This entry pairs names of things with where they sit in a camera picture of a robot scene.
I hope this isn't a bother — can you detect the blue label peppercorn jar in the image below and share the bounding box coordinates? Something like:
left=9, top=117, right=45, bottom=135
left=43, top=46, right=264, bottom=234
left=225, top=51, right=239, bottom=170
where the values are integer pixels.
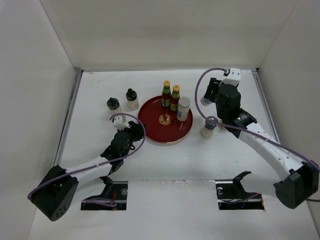
left=200, top=97, right=213, bottom=106

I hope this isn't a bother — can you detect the blue label jar silver lid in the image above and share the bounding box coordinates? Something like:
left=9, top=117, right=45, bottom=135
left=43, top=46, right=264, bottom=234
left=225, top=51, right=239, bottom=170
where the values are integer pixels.
left=177, top=96, right=191, bottom=122

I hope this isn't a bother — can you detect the chrome top grinder jar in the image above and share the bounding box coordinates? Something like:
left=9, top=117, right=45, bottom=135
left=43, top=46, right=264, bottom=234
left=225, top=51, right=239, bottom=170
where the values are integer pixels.
left=200, top=116, right=218, bottom=139

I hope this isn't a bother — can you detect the sauce bottle yellow cap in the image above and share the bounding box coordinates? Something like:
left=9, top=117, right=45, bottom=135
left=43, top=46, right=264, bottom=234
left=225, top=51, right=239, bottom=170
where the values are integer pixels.
left=161, top=80, right=171, bottom=108
left=170, top=85, right=180, bottom=112

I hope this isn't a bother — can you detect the black cap spice jar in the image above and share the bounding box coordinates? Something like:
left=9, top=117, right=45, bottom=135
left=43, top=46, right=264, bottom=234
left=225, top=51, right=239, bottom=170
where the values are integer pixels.
left=218, top=119, right=226, bottom=131

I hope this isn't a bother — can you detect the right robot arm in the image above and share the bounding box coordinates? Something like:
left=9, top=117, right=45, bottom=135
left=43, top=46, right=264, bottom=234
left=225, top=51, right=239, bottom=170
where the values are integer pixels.
left=204, top=77, right=320, bottom=209

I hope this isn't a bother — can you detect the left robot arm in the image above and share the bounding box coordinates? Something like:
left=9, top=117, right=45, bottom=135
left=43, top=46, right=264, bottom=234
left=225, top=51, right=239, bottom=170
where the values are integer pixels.
left=27, top=121, right=146, bottom=222

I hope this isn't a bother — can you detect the black pump jar far left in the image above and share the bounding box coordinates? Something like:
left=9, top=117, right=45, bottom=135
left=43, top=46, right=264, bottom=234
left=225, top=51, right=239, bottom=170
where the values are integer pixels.
left=106, top=97, right=123, bottom=116

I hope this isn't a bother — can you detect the black pump jar white powder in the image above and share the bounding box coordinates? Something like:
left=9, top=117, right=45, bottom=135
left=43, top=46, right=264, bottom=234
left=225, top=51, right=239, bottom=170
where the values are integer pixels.
left=125, top=88, right=140, bottom=111

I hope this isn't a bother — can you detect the red round tray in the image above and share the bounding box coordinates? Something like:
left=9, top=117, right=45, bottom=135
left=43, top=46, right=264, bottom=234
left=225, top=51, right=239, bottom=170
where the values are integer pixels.
left=138, top=95, right=193, bottom=144

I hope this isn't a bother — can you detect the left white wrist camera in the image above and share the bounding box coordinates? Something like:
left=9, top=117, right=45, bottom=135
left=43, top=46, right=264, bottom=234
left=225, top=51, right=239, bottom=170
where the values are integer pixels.
left=111, top=115, right=129, bottom=131

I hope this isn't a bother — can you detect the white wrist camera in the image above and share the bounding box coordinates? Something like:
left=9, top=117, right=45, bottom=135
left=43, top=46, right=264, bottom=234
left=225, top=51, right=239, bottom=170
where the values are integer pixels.
left=111, top=115, right=129, bottom=131
left=222, top=67, right=242, bottom=87

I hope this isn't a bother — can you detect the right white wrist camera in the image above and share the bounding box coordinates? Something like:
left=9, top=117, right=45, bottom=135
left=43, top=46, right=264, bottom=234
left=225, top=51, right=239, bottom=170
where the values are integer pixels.
left=222, top=67, right=242, bottom=87

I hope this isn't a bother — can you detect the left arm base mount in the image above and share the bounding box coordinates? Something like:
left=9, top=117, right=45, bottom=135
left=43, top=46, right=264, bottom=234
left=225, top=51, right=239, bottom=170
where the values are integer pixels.
left=80, top=176, right=129, bottom=211

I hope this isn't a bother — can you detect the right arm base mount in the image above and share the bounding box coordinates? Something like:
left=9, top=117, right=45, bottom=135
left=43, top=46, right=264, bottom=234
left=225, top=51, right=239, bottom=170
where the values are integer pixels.
left=215, top=171, right=265, bottom=211

